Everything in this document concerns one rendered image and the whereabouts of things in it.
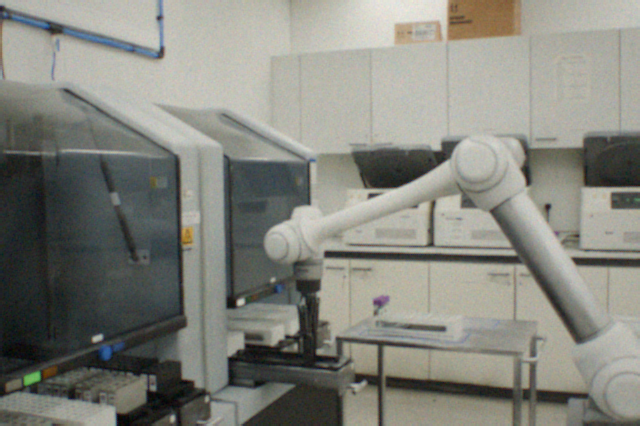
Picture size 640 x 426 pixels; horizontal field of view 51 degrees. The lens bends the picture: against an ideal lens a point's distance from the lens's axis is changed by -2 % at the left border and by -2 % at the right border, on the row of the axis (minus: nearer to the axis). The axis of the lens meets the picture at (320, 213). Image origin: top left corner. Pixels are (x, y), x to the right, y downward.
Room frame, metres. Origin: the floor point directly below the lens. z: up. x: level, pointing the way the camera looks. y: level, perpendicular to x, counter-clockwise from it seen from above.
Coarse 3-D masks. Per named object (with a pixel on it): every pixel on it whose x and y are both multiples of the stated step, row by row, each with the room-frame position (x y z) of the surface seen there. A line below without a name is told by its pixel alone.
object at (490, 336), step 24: (336, 336) 2.22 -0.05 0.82; (360, 336) 2.20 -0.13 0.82; (384, 336) 2.20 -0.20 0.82; (480, 336) 2.17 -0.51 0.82; (504, 336) 2.17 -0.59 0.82; (528, 336) 2.16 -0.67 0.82; (384, 360) 2.60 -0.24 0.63; (528, 360) 2.03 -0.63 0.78; (384, 384) 2.60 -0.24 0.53; (384, 408) 2.60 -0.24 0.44
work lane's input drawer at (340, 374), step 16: (240, 352) 2.03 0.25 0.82; (256, 352) 2.07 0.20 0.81; (272, 352) 2.05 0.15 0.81; (288, 352) 2.03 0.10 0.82; (240, 368) 1.96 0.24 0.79; (256, 368) 1.94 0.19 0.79; (272, 368) 1.92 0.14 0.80; (288, 368) 1.90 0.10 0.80; (304, 368) 1.89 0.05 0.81; (320, 368) 1.88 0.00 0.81; (336, 368) 1.86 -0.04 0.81; (352, 368) 1.95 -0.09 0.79; (304, 384) 1.88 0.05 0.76; (320, 384) 1.86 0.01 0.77; (336, 384) 1.85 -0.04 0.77; (352, 384) 1.90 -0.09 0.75
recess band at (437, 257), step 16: (336, 256) 4.41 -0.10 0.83; (352, 256) 4.36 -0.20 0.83; (368, 256) 4.33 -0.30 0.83; (384, 256) 4.29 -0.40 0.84; (400, 256) 4.25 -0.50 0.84; (416, 256) 4.21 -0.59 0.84; (432, 256) 4.17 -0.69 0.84; (448, 256) 4.14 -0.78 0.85; (464, 256) 4.10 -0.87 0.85; (480, 256) 4.07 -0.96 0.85; (496, 256) 4.03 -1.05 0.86; (512, 256) 4.00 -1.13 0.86
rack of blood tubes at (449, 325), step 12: (396, 312) 2.29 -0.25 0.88; (372, 324) 2.23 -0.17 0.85; (384, 324) 2.26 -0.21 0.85; (396, 324) 2.26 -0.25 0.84; (408, 324) 2.26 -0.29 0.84; (420, 324) 2.26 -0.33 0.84; (432, 324) 2.25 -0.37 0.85; (444, 324) 2.13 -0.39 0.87; (456, 324) 2.12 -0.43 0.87; (408, 336) 2.18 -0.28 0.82; (420, 336) 2.16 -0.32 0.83; (432, 336) 2.15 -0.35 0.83; (444, 336) 2.13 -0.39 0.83
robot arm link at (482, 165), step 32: (480, 160) 1.56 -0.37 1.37; (512, 160) 1.61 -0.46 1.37; (480, 192) 1.60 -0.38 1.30; (512, 192) 1.59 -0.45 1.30; (512, 224) 1.59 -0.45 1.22; (544, 224) 1.59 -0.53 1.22; (544, 256) 1.57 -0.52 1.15; (544, 288) 1.58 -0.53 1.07; (576, 288) 1.55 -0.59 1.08; (576, 320) 1.54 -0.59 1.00; (608, 320) 1.54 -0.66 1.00; (576, 352) 1.55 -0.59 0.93; (608, 352) 1.49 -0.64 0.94; (608, 384) 1.45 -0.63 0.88
